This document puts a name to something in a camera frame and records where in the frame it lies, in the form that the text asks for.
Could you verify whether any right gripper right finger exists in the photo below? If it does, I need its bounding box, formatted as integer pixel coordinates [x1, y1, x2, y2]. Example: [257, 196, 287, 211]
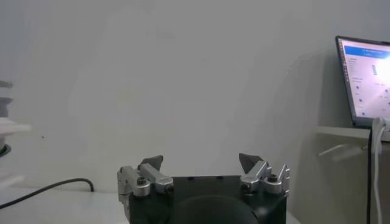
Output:
[238, 152, 291, 195]

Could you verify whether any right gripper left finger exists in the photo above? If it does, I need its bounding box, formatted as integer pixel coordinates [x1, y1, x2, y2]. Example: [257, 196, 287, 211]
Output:
[117, 154, 174, 204]

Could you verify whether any open grey laptop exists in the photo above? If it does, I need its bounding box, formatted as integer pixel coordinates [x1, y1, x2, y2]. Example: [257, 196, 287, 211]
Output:
[335, 35, 390, 128]

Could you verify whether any black cooker power cord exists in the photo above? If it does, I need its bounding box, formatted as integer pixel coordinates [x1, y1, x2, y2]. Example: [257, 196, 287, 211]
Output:
[0, 178, 94, 211]

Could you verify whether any black hanging cable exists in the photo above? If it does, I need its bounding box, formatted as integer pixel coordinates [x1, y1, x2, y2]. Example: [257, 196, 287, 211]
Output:
[366, 129, 374, 224]

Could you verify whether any white laptop cable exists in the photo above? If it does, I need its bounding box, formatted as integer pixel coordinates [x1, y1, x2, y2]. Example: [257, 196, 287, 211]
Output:
[370, 117, 390, 224]

